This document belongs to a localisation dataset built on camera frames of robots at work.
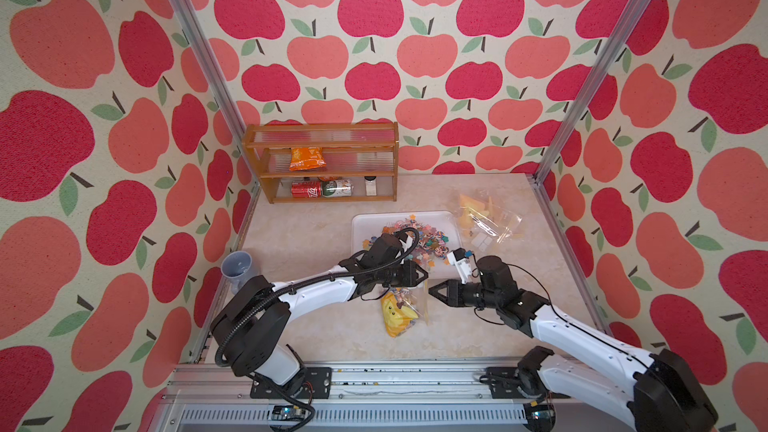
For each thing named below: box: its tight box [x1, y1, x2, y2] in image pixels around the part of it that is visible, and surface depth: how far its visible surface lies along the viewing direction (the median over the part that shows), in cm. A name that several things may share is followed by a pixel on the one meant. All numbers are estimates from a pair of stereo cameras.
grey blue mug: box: [221, 250, 255, 295], surface depth 90 cm
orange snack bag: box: [289, 147, 327, 171], surface depth 104 cm
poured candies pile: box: [362, 215, 450, 268], surface depth 100 cm
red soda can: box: [291, 180, 322, 198], surface depth 110 cm
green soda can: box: [322, 179, 354, 198], surface depth 110 cm
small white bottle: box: [364, 175, 377, 196], surface depth 110 cm
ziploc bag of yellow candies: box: [381, 279, 430, 338], surface depth 83 cm
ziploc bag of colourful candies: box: [458, 194, 523, 243], surface depth 100 cm
